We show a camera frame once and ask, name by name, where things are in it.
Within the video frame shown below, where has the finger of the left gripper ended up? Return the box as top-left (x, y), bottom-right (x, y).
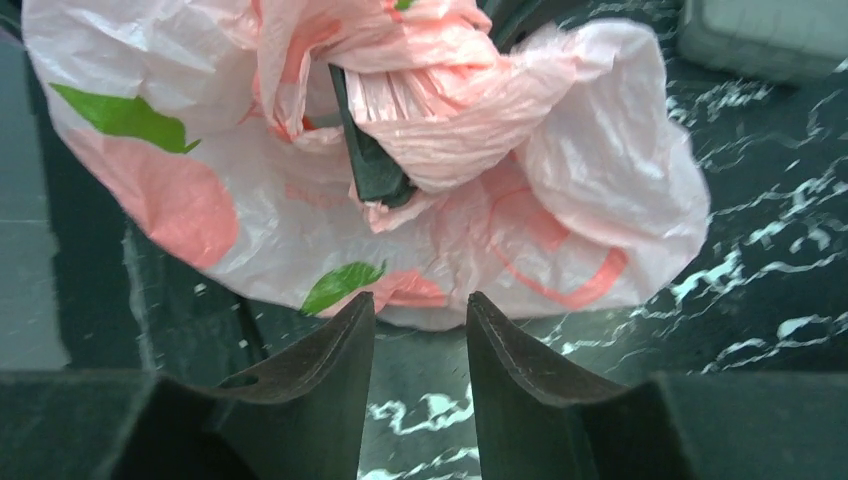
top-left (329, 65), bottom-right (417, 209)
top-left (478, 0), bottom-right (583, 53)

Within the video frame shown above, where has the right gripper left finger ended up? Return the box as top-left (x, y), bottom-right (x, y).
top-left (1, 292), bottom-right (375, 479)

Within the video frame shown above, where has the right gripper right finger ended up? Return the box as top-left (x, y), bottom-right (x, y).
top-left (466, 292), bottom-right (847, 479)

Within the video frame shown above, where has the pink plastic bag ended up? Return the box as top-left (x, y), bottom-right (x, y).
top-left (22, 1), bottom-right (710, 331)

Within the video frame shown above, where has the grey plastic case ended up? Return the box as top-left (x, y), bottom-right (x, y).
top-left (677, 0), bottom-right (847, 85)

